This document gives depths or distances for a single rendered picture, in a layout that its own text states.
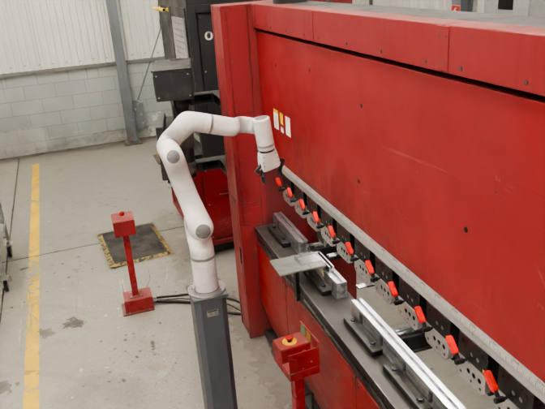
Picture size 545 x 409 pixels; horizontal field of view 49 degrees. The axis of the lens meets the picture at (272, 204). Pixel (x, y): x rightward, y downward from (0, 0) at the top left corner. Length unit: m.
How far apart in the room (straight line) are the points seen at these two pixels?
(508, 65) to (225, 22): 2.31
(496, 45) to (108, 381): 3.35
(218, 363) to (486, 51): 2.12
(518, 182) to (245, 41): 2.37
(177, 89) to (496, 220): 2.50
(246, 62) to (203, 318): 1.59
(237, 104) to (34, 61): 6.36
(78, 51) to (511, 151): 8.61
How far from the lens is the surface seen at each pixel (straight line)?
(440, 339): 2.21
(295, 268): 3.17
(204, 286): 2.97
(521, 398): 1.92
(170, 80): 3.81
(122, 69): 9.68
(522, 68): 1.60
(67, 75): 9.85
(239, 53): 3.71
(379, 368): 2.66
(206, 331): 3.07
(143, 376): 4.24
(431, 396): 2.48
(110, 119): 10.01
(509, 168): 1.70
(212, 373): 3.21
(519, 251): 1.73
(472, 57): 1.75
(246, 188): 3.91
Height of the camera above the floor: 2.48
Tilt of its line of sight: 22 degrees down
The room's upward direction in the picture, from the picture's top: 4 degrees counter-clockwise
